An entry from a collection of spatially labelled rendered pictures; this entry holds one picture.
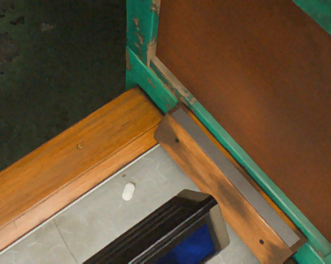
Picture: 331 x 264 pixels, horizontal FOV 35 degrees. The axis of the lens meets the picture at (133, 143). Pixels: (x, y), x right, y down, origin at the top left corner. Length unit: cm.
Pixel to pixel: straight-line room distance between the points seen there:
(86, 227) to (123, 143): 17
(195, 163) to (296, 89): 27
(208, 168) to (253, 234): 12
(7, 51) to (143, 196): 122
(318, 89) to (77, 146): 48
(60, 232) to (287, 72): 48
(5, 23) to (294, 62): 161
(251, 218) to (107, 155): 28
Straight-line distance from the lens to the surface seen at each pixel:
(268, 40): 65
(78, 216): 93
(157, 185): 94
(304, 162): 74
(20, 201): 92
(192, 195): 57
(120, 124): 97
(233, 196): 84
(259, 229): 84
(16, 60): 201
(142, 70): 96
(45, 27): 208
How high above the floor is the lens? 162
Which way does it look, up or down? 64 degrees down
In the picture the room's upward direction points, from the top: 2 degrees clockwise
